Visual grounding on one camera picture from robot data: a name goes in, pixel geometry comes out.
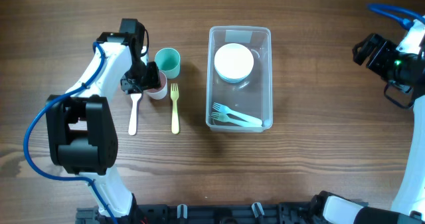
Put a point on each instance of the clear plastic container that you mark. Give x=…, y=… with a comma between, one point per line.
x=251, y=96

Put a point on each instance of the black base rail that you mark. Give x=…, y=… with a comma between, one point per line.
x=282, y=213

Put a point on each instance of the white plate stack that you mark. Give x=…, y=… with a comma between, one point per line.
x=233, y=62

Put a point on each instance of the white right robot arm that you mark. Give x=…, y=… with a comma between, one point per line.
x=345, y=136

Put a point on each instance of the green plastic cup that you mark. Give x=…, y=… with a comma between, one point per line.
x=168, y=61

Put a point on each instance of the yellow plastic fork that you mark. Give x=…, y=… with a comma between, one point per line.
x=175, y=117

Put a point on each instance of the pink plastic cup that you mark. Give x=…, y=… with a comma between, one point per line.
x=161, y=92

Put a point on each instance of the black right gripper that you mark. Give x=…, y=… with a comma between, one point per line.
x=370, y=52

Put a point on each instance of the light green plastic fork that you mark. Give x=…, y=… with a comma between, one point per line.
x=225, y=118

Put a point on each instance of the white plastic spoon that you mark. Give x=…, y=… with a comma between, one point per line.
x=135, y=98

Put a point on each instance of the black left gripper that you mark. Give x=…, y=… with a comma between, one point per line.
x=138, y=82

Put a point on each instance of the light blue plastic fork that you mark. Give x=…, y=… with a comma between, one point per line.
x=226, y=110

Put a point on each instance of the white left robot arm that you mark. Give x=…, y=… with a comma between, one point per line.
x=81, y=133

